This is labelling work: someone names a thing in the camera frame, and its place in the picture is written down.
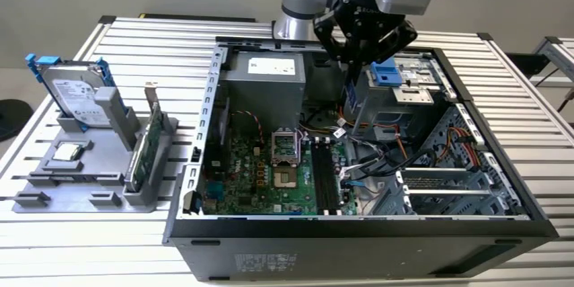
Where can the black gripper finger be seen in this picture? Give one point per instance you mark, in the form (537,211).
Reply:
(325,30)
(407,35)

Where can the RAM stick with white label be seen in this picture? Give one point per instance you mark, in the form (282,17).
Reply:
(352,99)

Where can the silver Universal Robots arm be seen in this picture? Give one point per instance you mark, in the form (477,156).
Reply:
(296,8)

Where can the blue plastic latch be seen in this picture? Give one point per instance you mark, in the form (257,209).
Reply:
(387,77)

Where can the grey metal drive cage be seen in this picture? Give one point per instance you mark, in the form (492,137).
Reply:
(381,112)

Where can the grey power supply unit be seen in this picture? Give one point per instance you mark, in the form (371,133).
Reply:
(265,99)

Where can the thin locking lever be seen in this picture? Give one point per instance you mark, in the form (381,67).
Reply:
(298,149)

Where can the black case fan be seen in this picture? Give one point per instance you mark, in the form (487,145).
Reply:
(220,132)

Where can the grey metal disk bay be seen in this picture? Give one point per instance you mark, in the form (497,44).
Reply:
(449,173)

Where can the CPU socket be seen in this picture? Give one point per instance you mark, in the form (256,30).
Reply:
(285,177)

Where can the green motherboard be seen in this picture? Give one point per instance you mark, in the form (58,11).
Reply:
(242,179)

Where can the hard disk in blue carrier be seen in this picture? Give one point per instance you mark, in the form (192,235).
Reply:
(74,95)

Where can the grey parts rack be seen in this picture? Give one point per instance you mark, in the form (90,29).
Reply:
(108,152)

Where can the black open PC case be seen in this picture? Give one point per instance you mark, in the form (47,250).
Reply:
(314,256)

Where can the silver CPU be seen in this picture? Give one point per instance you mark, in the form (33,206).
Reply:
(68,152)

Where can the black round base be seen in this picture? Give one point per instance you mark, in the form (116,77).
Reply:
(14,119)

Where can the aluminium frame table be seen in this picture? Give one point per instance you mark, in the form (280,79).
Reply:
(555,45)

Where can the graphics card with metal bracket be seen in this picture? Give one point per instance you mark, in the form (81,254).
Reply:
(144,162)

